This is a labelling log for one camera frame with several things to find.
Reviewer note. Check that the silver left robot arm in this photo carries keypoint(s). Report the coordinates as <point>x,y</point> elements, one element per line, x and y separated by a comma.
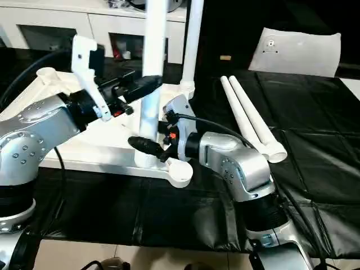
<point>28,146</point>

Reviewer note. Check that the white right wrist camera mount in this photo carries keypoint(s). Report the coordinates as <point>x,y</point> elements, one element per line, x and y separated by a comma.
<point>179,109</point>

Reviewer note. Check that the white plastic bag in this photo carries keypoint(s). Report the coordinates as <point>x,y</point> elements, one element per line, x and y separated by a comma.
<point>295,50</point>

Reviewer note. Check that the dark left robot foot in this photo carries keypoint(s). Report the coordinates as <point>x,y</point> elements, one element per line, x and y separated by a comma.
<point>104,264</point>

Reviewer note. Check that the white cabinet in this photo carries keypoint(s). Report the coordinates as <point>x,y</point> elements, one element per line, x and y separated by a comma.
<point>67,22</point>

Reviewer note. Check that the black work mat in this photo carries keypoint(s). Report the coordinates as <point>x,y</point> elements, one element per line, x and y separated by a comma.
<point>315,169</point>

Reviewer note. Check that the white flat sheet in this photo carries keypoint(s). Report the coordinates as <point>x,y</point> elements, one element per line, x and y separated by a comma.
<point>351,87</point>

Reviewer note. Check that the small yellow label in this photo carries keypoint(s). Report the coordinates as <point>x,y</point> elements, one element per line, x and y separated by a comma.
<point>225,57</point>

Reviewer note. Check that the white plastic table leg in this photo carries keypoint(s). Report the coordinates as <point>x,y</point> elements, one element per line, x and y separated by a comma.
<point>247,121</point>
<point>153,50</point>
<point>264,126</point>
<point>192,45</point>

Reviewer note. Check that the black cabinet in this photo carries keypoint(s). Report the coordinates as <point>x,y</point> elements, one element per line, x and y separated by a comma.
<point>242,25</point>

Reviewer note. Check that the small bottles on shelf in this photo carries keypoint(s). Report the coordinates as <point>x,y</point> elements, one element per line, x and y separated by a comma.
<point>126,49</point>

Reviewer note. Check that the white plastic table top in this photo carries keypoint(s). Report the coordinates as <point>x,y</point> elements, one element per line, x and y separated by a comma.
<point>101,140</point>

